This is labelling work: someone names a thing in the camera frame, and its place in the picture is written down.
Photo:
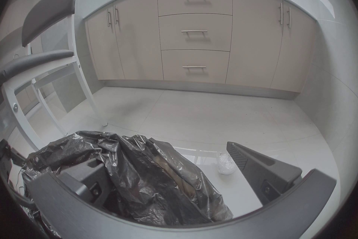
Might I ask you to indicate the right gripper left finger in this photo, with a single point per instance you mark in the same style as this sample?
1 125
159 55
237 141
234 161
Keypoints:
84 176

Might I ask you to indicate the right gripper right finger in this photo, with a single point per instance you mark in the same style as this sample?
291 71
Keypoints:
260 173

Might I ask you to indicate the white plastic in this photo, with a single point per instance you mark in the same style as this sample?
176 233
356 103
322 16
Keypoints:
226 165

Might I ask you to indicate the black plastic bag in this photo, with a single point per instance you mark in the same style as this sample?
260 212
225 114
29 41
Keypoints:
145 170

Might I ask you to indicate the beige cabinet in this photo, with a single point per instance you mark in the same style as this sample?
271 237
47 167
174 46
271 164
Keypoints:
195 36

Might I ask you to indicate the grey chair with white legs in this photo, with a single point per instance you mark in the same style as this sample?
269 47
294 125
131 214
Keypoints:
47 14

